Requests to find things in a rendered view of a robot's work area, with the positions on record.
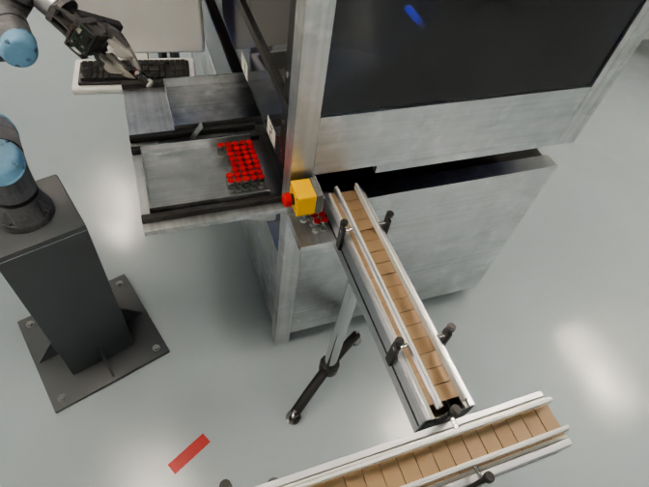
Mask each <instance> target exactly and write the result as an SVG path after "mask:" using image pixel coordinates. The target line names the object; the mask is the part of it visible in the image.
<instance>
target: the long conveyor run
mask: <svg viewBox="0 0 649 487"><path fill-rule="evenodd" d="M543 396H544V395H543V394H542V392H541V390H539V391H536V392H533V393H530V394H527V395H525V396H522V397H519V398H516V399H513V400H510V401H507V402H504V403H501V404H498V405H496V406H493V407H490V408H488V409H485V410H482V411H479V412H476V413H473V414H470V415H465V416H462V417H459V418H456V419H455V418H454V417H455V416H456V415H459V414H460V413H461V408H460V406H459V405H457V404H454V405H452V406H451V407H450V412H447V413H446V414H445V415H444V416H443V417H442V418H441V419H440V421H439V422H438V423H437V424H436V425H435V426H433V427H430V428H427V429H424V430H421V431H418V432H415V433H412V434H409V435H406V436H404V437H402V438H399V439H396V440H393V441H390V442H387V443H384V444H379V445H376V446H373V447H370V448H367V449H364V450H361V451H358V452H356V453H353V454H350V455H347V456H344V457H341V458H338V459H335V460H332V461H329V462H326V463H323V464H320V465H318V466H315V467H313V468H310V469H307V470H304V471H301V472H298V473H293V474H290V475H287V476H284V477H281V478H278V479H275V480H273V481H270V482H267V483H264V484H261V485H258V486H255V487H481V486H482V485H484V484H486V483H488V484H491V483H493V482H494V479H495V478H496V477H498V476H501V475H504V474H506V473H509V472H512V471H514V470H517V469H520V468H522V467H525V466H527V465H530V464H532V463H535V462H538V461H540V460H543V459H545V458H548V457H550V456H552V455H554V454H556V453H558V452H560V451H561V450H563V449H565V448H567V447H569V446H570V445H572V442H571V440H570V439H569V438H568V436H567V435H566V434H565V433H564V432H567V431H569V430H570V426H569V425H565V426H562V427H561V426H560V425H559V423H558V421H557V420H556V418H555V416H554V415H553V413H552V412H551V410H550V408H549V406H548V404H549V403H550V402H551V401H552V398H551V397H547V398H544V397H543ZM567 438H568V439H567Z"/></svg>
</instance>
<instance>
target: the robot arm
mask: <svg viewBox="0 0 649 487"><path fill-rule="evenodd" d="M34 7H35V8H36V9H37V10H39V11H40V12H41V13H42V14H43V15H44V16H45V19H46V20H47V21H48V22H50V23H51V24H52V25H53V26H54V27H55V28H56V29H58V30H59V31H60V32H61V33H62V34H63V35H64V36H65V37H66V39H65V42H64V44H65V45H66V46H67V47H68V48H69V49H70V50H72V51H73V52H74V53H75V54H76V55H77V56H78V57H79V58H81V59H87V58H89V57H88V56H89V55H90V56H93V55H94V57H95V59H96V60H97V61H98V62H99V63H101V64H103V65H104V67H103V68H104V69H105V70H106V71H107V72H109V73H116V74H121V75H123V76H125V77H128V78H133V79H135V78H136V77H135V76H134V75H133V71H132V70H130V69H129V68H128V67H127V66H126V65H125V64H123V63H122V62H120V60H119V59H118V57H119V58H124V59H127V60H129V61H130V63H131V64H132V65H133V66H134V67H135V68H136V69H137V70H139V71H140V72H141V67H140V64H139V62H138V60H137V58H136V56H135V54H134V52H133V50H132V49H131V47H130V44H129V43H128V41H127V39H126V38H125V36H124V35H123V34H122V33H121V32H122V30H123V28H124V27H123V25H122V23H121V22H120V21H119V20H115V19H112V18H108V17H105V16H101V15H98V14H92V13H88V12H85V11H81V10H78V5H77V3H76V2H75V1H74V0H0V62H7V63H8V64H10V65H11V66H14V67H19V68H27V67H30V66H32V65H33V64H34V63H35V62H36V61H37V59H38V56H39V51H38V47H37V41H36V39H35V37H34V36H33V34H32V31H31V29H30V26H29V23H28V21H27V17H28V15H29V13H31V11H32V9H33V8H34ZM108 45H111V46H112V48H113V51H112V53H107V54H106V51H108V49H107V47H108ZM72 47H75V48H76V49H77V50H78V51H79V52H81V53H82V54H81V55H79V54H78V53H77V52H76V51H74V50H73V49H72ZM54 213H55V207H54V204H53V202H52V200H51V198H50V197H49V196H48V195H47V194H46V193H44V192H43V191H42V190H41V189H40V188H39V187H38V186H37V184H36V181H35V179H34V177H33V175H32V173H31V171H30V169H29V166H28V163H27V160H26V157H25V155H24V151H23V148H22V145H21V142H20V136H19V133H18V130H17V128H16V127H15V125H14V123H13V122H12V121H11V120H10V119H9V118H8V117H7V116H5V115H3V114H1V113H0V227H1V228H2V229H4V230H5V231H7V232H10V233H15V234H24V233H29V232H33V231H36V230H38V229H40V228H42V227H44V226H45V225H46V224H47V223H48V222H49V221H50V220H51V218H53V216H54Z"/></svg>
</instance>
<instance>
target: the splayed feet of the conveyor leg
mask: <svg viewBox="0 0 649 487"><path fill-rule="evenodd" d="M360 342H361V338H360V334H359V332H358V331H353V332H352V333H351V334H350V335H349V336H348V337H347V338H346V339H345V340H344V343H343V346H342V349H341V352H340V355H339V358H338V360H337V363H336V365H335V367H334V368H332V369H328V368H326V367H325V365H324V361H325V356H323V357H322V358H321V361H320V365H319V371H318V372H317V374H316V375H315V376H314V378H313V379H312V380H311V382H310V383H309V385H308V386H307V387H306V389H305V390H304V392H303V393H302V394H301V395H300V396H299V398H298V399H297V401H296V402H295V404H294V405H293V407H292V408H291V410H290V411H288V413H287V415H286V419H287V422H288V423H289V424H291V425H297V424H299V423H300V420H301V413H302V411H303V410H304V409H305V407H306V406H307V404H308V403H309V401H310V400H311V398H312V397H313V396H314V394H315V393H316V391H317V390H318V389H319V387H320V386H321V384H322V383H323V382H324V380H325V379H326V377H333V376H335V375H336V374H337V372H338V369H339V365H340V363H339V361H340V359H341V358H342V357H343V356H344V355H345V353H346V352H347V351H348V350H349V349H350V348H351V347H352V346H358V345H359V344H360Z"/></svg>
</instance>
